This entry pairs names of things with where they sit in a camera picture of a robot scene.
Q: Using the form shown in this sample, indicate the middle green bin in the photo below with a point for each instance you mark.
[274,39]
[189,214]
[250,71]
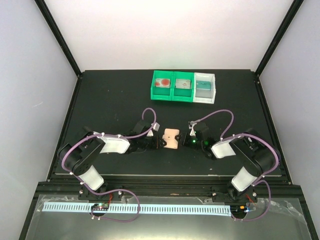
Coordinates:
[181,95]

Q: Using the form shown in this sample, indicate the white slotted cable duct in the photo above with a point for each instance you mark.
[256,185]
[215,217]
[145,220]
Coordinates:
[155,209]

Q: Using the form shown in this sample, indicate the right black frame post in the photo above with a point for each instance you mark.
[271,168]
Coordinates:
[283,27]

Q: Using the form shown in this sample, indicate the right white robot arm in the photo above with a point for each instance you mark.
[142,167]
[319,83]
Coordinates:
[257,156]

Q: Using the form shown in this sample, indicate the circuit board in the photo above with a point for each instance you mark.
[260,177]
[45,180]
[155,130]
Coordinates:
[100,207]
[241,209]

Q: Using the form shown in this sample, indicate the white bin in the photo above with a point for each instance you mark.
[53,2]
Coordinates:
[205,97]

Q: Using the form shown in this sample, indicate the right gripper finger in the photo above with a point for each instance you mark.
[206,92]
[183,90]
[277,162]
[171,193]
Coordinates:
[180,137]
[177,144]

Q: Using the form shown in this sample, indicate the grey patterned card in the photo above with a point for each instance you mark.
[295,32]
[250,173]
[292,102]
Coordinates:
[181,83]

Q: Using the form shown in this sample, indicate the black aluminium rail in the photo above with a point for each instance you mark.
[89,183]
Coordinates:
[159,186]

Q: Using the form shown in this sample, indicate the left black frame post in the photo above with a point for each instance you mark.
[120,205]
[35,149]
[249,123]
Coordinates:
[48,17]

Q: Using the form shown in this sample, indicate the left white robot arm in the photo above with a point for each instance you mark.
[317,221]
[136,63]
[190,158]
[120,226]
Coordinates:
[78,158]

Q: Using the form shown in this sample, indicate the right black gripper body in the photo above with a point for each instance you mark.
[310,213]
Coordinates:
[197,144]

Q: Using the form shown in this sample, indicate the red dotted card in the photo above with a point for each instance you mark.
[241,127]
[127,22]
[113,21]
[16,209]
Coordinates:
[162,83]

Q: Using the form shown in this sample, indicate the left green bin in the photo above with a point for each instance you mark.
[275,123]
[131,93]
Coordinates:
[161,94]

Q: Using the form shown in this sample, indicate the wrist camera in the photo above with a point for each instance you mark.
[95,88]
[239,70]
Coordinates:
[154,130]
[191,126]

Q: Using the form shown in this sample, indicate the right circuit board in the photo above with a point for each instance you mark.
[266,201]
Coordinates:
[241,209]

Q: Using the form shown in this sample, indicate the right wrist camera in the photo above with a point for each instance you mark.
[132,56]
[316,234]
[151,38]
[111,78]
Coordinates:
[191,126]

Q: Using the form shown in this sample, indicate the beige card holder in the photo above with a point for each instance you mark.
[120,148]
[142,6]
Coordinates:
[171,133]

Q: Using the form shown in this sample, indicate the teal card in bin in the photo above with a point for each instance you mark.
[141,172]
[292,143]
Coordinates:
[203,85]

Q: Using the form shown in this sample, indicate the left circuit board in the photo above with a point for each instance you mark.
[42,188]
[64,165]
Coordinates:
[100,207]

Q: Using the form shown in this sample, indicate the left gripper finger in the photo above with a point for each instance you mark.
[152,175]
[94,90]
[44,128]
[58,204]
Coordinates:
[163,137]
[161,144]

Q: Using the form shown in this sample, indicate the black frame post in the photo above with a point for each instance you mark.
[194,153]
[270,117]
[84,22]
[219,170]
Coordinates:
[48,17]
[283,27]

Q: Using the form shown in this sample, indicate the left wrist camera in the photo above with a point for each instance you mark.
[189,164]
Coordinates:
[154,130]

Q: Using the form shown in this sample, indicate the green bin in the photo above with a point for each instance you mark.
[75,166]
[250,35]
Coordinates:
[181,95]
[161,94]

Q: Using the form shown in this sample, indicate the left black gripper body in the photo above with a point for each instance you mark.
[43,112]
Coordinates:
[145,144]

